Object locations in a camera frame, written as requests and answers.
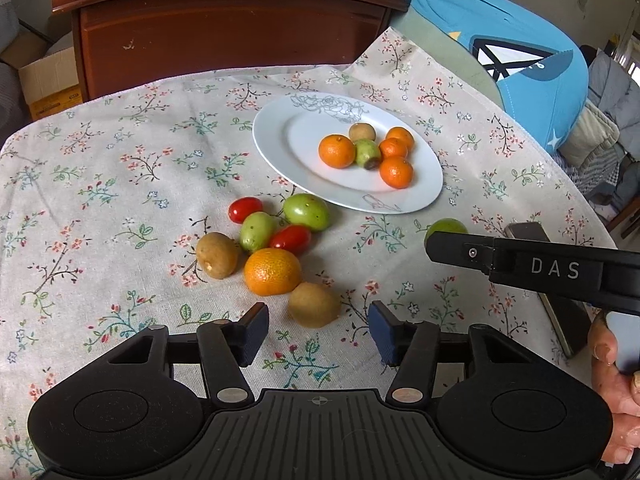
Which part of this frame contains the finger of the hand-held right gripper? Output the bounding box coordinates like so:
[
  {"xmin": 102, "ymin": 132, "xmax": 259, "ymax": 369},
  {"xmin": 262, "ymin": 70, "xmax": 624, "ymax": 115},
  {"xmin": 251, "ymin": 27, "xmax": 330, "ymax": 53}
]
[{"xmin": 425, "ymin": 231, "xmax": 497, "ymax": 275}]

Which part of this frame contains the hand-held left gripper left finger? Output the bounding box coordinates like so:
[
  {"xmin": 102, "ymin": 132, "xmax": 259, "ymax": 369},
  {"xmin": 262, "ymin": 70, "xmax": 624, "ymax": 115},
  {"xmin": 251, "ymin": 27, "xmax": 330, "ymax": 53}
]
[{"xmin": 100, "ymin": 302, "xmax": 270, "ymax": 409}]

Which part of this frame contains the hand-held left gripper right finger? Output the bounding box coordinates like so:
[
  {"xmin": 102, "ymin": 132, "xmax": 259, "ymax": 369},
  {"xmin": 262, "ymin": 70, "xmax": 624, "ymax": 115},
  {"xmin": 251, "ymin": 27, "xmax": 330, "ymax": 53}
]
[{"xmin": 367, "ymin": 301, "xmax": 538, "ymax": 406}]

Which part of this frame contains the green jujube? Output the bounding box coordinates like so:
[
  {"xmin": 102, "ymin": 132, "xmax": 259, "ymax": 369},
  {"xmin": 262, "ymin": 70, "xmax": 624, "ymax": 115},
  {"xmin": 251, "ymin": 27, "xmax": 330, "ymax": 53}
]
[
  {"xmin": 283, "ymin": 193, "xmax": 331, "ymax": 232},
  {"xmin": 239, "ymin": 211, "xmax": 279, "ymax": 254},
  {"xmin": 354, "ymin": 139, "xmax": 383, "ymax": 170},
  {"xmin": 425, "ymin": 217, "xmax": 469, "ymax": 242}
]

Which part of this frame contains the orange tangerine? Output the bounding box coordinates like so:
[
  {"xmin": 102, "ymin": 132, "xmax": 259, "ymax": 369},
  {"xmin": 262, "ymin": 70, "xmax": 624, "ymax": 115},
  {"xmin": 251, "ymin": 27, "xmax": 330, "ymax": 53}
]
[
  {"xmin": 318, "ymin": 134, "xmax": 357, "ymax": 169},
  {"xmin": 243, "ymin": 247, "xmax": 303, "ymax": 296},
  {"xmin": 386, "ymin": 126, "xmax": 416, "ymax": 151},
  {"xmin": 378, "ymin": 137, "xmax": 409, "ymax": 160},
  {"xmin": 379, "ymin": 155, "xmax": 415, "ymax": 190}
]

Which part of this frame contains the red cherry tomato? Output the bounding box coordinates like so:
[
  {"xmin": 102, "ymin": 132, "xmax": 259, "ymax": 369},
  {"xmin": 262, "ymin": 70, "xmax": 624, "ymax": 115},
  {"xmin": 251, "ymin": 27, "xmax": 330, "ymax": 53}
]
[
  {"xmin": 228, "ymin": 197, "xmax": 264, "ymax": 224},
  {"xmin": 269, "ymin": 224, "xmax": 312, "ymax": 256}
]

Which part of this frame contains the white plate with rose drawing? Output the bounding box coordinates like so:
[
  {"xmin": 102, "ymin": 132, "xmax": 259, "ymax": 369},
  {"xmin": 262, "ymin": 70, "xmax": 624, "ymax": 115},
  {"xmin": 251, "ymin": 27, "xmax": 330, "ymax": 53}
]
[{"xmin": 252, "ymin": 92, "xmax": 445, "ymax": 215}]

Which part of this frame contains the person's right hand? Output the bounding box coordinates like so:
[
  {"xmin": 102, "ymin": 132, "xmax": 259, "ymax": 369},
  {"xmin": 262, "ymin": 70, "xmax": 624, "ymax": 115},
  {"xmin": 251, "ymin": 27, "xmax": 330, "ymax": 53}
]
[{"xmin": 587, "ymin": 311, "xmax": 640, "ymax": 466}]

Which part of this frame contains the black smartphone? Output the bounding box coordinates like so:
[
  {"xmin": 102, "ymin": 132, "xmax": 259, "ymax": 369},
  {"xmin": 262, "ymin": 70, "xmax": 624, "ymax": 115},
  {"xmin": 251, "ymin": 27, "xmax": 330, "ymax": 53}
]
[{"xmin": 504, "ymin": 221, "xmax": 601, "ymax": 359}]

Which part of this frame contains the blue houndstooth blanket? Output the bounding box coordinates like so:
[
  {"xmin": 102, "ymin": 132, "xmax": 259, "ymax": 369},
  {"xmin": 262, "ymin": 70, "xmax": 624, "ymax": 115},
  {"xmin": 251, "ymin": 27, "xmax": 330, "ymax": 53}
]
[{"xmin": 550, "ymin": 152, "xmax": 608, "ymax": 201}]

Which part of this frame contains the cream pillow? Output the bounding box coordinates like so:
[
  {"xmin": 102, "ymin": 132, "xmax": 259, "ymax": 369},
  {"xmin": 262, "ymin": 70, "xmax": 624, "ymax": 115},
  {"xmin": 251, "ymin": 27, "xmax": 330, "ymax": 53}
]
[{"xmin": 559, "ymin": 99, "xmax": 621, "ymax": 171}]

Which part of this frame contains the floral tablecloth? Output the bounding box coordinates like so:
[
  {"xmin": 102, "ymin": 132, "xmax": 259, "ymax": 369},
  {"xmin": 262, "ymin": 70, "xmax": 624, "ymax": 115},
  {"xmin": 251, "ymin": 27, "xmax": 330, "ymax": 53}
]
[{"xmin": 0, "ymin": 26, "xmax": 640, "ymax": 480}]

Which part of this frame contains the olive green seat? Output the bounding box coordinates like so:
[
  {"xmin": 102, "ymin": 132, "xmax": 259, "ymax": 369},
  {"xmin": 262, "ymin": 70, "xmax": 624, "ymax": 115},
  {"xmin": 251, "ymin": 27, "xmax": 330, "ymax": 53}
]
[{"xmin": 389, "ymin": 7, "xmax": 506, "ymax": 111}]

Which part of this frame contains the blue printed cushion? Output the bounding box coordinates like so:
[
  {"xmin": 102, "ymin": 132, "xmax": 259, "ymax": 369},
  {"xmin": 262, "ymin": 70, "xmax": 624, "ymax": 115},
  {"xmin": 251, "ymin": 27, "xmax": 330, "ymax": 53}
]
[{"xmin": 345, "ymin": 0, "xmax": 589, "ymax": 157}]

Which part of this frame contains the brown wooden cabinet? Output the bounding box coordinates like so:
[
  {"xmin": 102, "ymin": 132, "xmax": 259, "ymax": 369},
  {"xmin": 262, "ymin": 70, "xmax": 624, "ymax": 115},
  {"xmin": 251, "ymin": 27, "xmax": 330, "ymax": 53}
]
[{"xmin": 51, "ymin": 0, "xmax": 412, "ymax": 103}]

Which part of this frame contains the brown cardboard box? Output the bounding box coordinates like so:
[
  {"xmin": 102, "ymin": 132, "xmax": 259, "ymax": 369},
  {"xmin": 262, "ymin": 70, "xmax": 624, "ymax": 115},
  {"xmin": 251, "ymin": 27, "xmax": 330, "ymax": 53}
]
[{"xmin": 17, "ymin": 45, "xmax": 83, "ymax": 122}]

